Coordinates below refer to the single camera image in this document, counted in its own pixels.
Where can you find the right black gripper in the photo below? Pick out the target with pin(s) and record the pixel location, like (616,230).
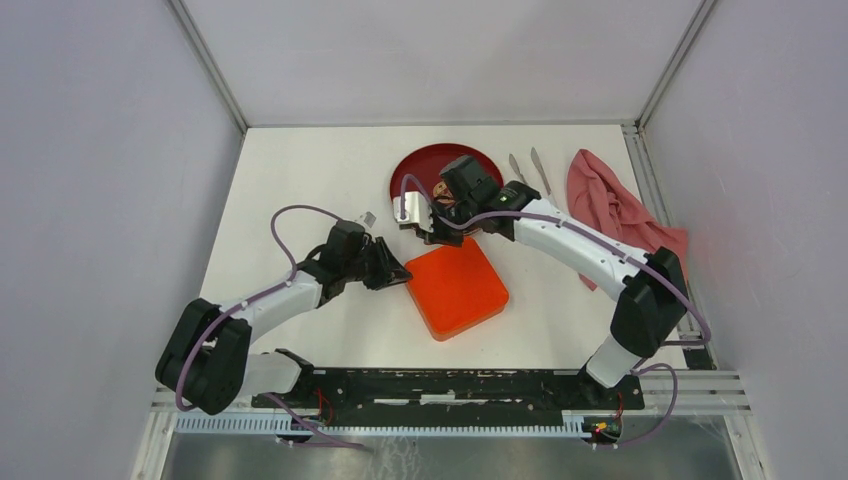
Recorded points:
(437,236)

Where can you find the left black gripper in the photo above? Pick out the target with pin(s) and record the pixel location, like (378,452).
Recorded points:
(390,271)

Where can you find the round red tray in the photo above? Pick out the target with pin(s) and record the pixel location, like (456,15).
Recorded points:
(421,171)

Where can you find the orange box lid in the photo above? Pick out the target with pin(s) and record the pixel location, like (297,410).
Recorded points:
(454,274)

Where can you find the orange chocolate box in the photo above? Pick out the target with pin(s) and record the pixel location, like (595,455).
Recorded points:
(447,321)

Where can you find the metal tongs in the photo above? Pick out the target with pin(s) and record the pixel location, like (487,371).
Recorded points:
(543,183)

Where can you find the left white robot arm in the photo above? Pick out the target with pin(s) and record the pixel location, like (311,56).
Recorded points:
(207,361)

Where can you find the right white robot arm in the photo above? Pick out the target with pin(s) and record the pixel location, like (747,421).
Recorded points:
(648,288)

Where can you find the pink cloth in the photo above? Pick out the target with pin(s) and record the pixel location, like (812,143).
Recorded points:
(596,197)

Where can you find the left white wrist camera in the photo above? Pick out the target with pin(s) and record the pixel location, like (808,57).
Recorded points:
(366,220)

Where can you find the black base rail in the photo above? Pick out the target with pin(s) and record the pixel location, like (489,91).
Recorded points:
(348,397)

